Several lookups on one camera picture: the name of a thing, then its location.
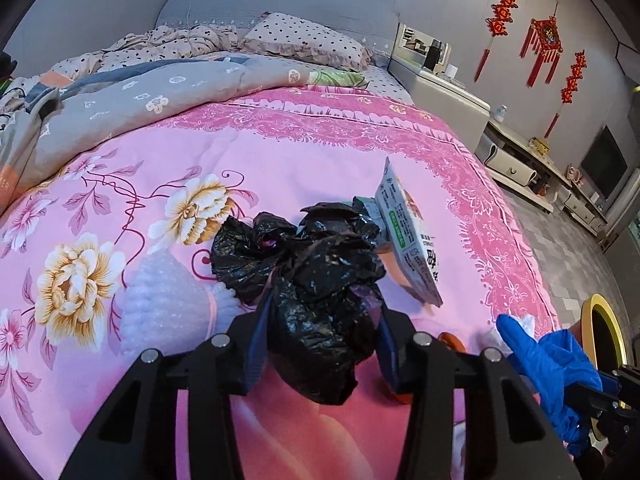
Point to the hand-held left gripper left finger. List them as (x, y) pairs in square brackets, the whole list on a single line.
[(257, 345)]

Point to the black plastic bag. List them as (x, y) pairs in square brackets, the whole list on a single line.
[(310, 320)]

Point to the polka dot bedsheet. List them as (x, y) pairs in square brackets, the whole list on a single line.
[(385, 85)]

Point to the pink floral blanket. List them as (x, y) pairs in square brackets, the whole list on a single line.
[(280, 150)]

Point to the yellow trash bin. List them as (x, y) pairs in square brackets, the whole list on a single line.
[(602, 340)]

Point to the black thermos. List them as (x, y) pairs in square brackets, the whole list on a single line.
[(432, 55)]

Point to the pink cup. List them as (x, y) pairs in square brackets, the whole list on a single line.
[(575, 173)]

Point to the white snack packet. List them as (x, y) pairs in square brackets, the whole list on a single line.
[(407, 230)]

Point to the small white cabinet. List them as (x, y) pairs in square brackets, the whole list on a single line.
[(585, 210)]

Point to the white bubble wrap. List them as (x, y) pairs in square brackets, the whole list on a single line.
[(160, 300)]

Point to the large red knot decoration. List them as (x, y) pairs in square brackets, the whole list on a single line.
[(546, 35)]

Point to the white tv cabinet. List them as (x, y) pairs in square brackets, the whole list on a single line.
[(520, 165)]

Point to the black television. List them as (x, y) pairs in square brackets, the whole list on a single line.
[(604, 162)]

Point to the grey bed headboard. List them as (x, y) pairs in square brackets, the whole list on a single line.
[(280, 5)]

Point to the polka dot quilt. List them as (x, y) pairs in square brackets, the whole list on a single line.
[(165, 45)]

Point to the yellow container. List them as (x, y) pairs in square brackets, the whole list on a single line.
[(539, 145)]

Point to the orange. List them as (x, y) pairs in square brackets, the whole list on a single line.
[(452, 342)]

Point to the white nightstand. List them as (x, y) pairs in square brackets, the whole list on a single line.
[(445, 105)]

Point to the blue rubber glove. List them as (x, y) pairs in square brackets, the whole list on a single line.
[(550, 360)]

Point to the white paper roll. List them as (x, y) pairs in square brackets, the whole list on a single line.
[(453, 72)]

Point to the white tissue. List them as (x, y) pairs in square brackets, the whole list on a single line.
[(525, 321)]

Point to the green cloth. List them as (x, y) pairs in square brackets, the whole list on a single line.
[(337, 78)]

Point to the grey patterned quilt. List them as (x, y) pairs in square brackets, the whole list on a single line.
[(125, 105)]

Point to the small white bottle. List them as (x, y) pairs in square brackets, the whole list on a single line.
[(500, 113)]

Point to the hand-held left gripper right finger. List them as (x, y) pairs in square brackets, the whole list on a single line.
[(387, 355)]

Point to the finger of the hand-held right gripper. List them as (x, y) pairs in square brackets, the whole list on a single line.
[(622, 381), (595, 397)]

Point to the polka dot pillow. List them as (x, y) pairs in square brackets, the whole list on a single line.
[(305, 40)]

